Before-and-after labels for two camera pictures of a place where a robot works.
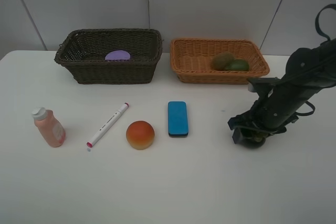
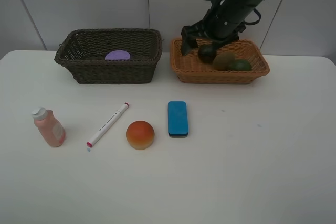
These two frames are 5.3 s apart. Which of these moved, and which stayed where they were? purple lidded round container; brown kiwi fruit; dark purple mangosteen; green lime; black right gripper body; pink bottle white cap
Moved: black right gripper body; dark purple mangosteen
Stayed: green lime; pink bottle white cap; brown kiwi fruit; purple lidded round container
